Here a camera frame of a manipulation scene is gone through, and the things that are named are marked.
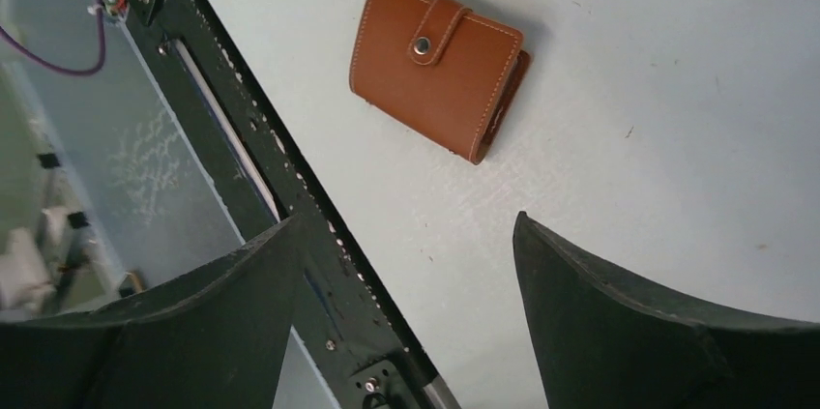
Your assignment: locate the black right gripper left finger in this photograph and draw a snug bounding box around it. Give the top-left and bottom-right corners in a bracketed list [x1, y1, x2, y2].
[1, 217, 303, 408]

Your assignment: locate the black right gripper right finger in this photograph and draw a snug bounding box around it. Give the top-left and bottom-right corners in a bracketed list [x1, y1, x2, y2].
[512, 213, 819, 408]

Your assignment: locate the brown leather card holder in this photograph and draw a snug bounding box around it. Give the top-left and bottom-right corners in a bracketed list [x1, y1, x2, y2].
[349, 0, 531, 164]

